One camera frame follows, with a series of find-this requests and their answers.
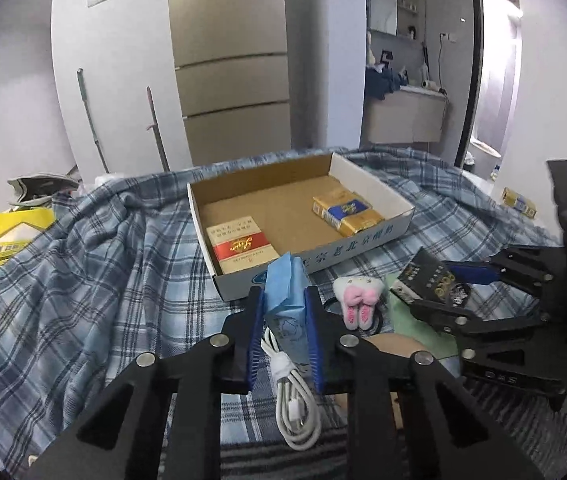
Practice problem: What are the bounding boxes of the beige round plush cushion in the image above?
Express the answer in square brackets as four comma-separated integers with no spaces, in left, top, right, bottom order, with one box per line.
[366,333,425,358]

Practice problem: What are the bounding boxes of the white usb cable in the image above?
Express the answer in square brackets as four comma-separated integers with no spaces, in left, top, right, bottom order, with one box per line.
[260,326,324,452]

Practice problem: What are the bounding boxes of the blue tissue pack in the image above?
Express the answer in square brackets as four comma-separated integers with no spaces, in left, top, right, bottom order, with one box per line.
[264,252,311,365]

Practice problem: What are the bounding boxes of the yellow cigarette pack on table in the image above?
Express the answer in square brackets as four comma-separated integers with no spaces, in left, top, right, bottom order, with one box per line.
[501,188,537,220]

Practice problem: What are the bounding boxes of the blue plaid cloth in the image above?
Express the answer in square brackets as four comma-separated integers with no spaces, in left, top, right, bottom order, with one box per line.
[0,148,556,479]

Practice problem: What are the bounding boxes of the yellow blue cigarette pack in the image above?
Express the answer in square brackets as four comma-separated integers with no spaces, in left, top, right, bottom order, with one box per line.
[312,188,384,237]

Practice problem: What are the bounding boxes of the shallow cardboard box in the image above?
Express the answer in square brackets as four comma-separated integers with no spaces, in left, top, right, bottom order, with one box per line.
[187,153,415,301]

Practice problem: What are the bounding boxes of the beige bathroom vanity cabinet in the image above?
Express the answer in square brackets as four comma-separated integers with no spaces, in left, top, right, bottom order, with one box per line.
[363,86,448,144]

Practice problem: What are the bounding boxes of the red white cigarette pack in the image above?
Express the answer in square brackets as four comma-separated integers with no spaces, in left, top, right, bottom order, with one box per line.
[206,216,279,274]

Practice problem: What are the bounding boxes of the blue clothes pile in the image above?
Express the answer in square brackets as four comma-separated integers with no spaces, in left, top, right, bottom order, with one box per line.
[364,65,408,101]

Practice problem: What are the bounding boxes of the yellow plastic bag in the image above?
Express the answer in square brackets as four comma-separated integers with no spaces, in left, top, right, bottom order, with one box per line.
[0,207,56,266]

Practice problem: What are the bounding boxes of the grey folded bag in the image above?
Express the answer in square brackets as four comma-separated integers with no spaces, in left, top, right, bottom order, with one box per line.
[7,174,78,208]

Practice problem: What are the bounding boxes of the gold three-door refrigerator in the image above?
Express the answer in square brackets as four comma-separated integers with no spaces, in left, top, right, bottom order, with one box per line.
[169,0,291,165]

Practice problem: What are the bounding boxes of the pink white plush hair tie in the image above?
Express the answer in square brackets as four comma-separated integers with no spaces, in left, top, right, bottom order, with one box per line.
[331,275,387,331]

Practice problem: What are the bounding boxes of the bathroom wall shelf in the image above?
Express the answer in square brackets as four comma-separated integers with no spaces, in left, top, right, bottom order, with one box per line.
[368,0,420,41]

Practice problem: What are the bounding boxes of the grey mop handle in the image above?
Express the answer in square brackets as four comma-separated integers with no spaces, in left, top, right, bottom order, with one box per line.
[76,67,109,174]

